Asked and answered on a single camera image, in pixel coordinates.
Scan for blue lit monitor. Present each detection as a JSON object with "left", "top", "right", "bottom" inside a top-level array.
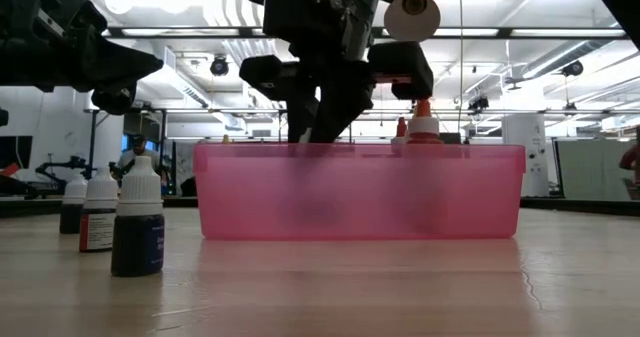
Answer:
[{"left": 121, "top": 134, "right": 161, "bottom": 154}]

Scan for black ceiling spotlight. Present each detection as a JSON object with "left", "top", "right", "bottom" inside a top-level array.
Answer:
[
  {"left": 209, "top": 55, "right": 230, "bottom": 78},
  {"left": 467, "top": 94, "right": 490, "bottom": 113},
  {"left": 560, "top": 59, "right": 585, "bottom": 78}
]

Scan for small blue food coloring bottle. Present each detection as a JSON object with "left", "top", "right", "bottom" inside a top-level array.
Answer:
[{"left": 110, "top": 155, "right": 166, "bottom": 279}]

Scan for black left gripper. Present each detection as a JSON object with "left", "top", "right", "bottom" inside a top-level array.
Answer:
[{"left": 29, "top": 0, "right": 164, "bottom": 117}]

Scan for small red food coloring bottle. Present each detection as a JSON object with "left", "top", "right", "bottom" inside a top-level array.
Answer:
[{"left": 78, "top": 165, "right": 120, "bottom": 254}]

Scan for black wall screen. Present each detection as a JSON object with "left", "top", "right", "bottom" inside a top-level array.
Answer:
[{"left": 0, "top": 135, "right": 34, "bottom": 171}]

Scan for red desk lamp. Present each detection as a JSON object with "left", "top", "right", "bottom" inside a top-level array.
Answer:
[{"left": 383, "top": 0, "right": 443, "bottom": 44}]

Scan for pink translucent plastic bin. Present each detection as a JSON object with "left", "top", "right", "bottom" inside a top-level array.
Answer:
[{"left": 193, "top": 143, "right": 527, "bottom": 242}]

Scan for red-orange large food coloring bottle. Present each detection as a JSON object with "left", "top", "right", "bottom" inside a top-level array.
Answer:
[{"left": 404, "top": 98, "right": 445, "bottom": 146}]

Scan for dark red large food coloring bottle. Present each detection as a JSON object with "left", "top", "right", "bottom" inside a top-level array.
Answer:
[{"left": 390, "top": 116, "right": 409, "bottom": 146}]

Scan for grey partition panel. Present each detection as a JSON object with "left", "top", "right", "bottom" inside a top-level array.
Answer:
[{"left": 552, "top": 136, "right": 640, "bottom": 202}]

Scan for person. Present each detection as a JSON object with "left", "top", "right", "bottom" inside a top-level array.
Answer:
[
  {"left": 117, "top": 133, "right": 169, "bottom": 181},
  {"left": 618, "top": 126, "right": 640, "bottom": 202}
]

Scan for white round pillar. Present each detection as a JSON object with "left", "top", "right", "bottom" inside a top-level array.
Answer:
[{"left": 501, "top": 111, "right": 550, "bottom": 199}]

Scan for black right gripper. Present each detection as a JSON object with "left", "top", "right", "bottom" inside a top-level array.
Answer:
[{"left": 238, "top": 36, "right": 435, "bottom": 145}]

